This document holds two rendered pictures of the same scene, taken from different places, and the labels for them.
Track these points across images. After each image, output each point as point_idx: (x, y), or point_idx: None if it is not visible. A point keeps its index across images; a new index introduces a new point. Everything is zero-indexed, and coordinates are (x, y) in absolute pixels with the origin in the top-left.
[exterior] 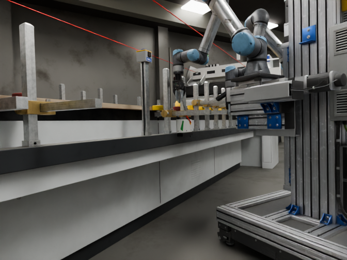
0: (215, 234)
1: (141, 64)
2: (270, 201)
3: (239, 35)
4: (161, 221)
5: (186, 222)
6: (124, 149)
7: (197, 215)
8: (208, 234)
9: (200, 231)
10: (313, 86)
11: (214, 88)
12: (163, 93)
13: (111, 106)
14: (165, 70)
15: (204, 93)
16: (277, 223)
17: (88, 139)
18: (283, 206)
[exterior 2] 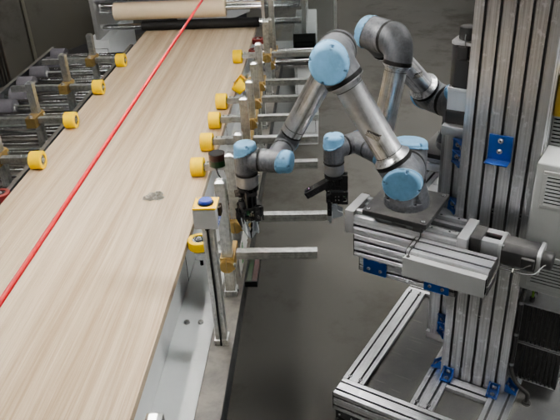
0: (321, 413)
1: (204, 229)
2: (397, 340)
3: (399, 175)
4: None
5: (258, 395)
6: (226, 415)
7: (265, 367)
8: (312, 418)
9: (294, 414)
10: (512, 271)
11: (247, 87)
12: (218, 227)
13: (162, 326)
14: (221, 186)
15: (242, 122)
16: (437, 417)
17: (142, 407)
18: (421, 352)
